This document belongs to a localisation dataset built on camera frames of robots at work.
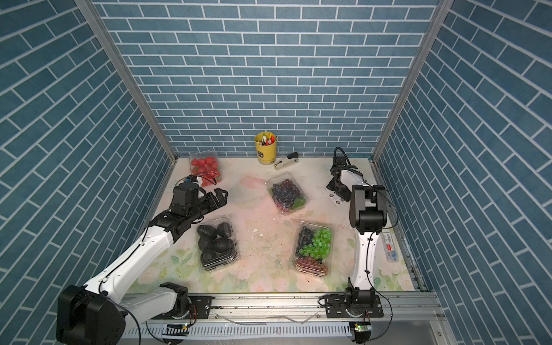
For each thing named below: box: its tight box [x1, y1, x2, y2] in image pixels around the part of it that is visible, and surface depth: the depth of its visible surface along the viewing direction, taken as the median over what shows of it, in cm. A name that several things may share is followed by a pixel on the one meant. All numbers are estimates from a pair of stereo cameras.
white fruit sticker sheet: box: [328, 191, 350, 206], surface depth 105 cm
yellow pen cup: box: [254, 131, 279, 167], surface depth 114 cm
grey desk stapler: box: [273, 152, 300, 171], surface depth 118 cm
